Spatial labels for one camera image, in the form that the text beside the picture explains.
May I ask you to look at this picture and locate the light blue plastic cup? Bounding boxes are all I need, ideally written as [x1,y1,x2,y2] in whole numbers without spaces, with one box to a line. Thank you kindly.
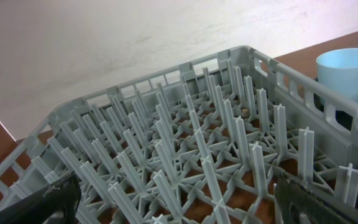
[316,48,358,103]

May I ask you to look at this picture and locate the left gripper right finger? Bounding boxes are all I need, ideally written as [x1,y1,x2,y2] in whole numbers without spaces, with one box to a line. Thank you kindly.
[275,172,358,223]

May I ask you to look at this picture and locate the grey dishwasher rack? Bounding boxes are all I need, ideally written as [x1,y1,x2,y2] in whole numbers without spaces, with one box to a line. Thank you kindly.
[0,46,358,223]

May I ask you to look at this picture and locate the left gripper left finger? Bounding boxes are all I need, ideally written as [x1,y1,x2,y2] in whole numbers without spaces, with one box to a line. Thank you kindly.
[0,174,81,224]

